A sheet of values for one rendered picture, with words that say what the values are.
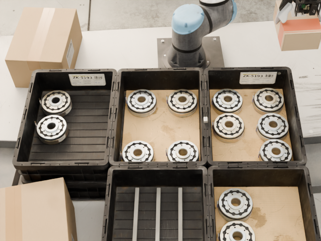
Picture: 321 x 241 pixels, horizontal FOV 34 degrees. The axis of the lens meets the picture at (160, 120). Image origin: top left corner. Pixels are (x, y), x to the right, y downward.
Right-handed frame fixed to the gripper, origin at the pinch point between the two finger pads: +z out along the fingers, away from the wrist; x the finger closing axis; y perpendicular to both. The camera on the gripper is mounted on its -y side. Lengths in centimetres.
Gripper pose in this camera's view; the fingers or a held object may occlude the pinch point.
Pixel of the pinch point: (297, 21)
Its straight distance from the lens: 178.1
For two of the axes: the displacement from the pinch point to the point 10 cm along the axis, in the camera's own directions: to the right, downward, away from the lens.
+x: 10.0, -0.5, -0.1
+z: 0.4, 6.0, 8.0
